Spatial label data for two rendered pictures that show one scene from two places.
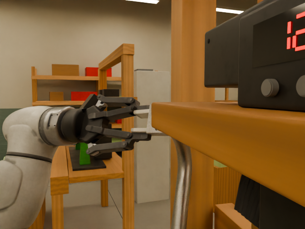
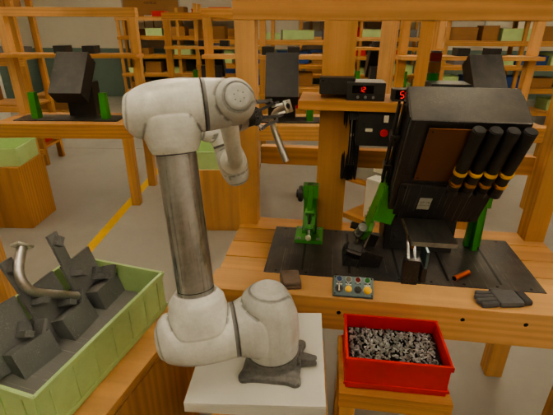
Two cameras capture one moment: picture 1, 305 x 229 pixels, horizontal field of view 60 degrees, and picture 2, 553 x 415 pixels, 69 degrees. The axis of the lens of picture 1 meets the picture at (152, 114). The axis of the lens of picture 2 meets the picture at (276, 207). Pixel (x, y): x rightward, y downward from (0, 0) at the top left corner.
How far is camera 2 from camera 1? 171 cm
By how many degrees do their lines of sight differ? 70
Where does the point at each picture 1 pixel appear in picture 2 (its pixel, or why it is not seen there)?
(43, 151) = not seen: hidden behind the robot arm
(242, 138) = (360, 105)
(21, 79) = not seen: outside the picture
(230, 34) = (336, 81)
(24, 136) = not seen: hidden behind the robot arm
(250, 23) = (351, 84)
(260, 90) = (354, 97)
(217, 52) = (328, 85)
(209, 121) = (349, 104)
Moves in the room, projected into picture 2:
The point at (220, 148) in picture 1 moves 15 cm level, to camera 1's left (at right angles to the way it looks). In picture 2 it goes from (353, 108) to (346, 115)
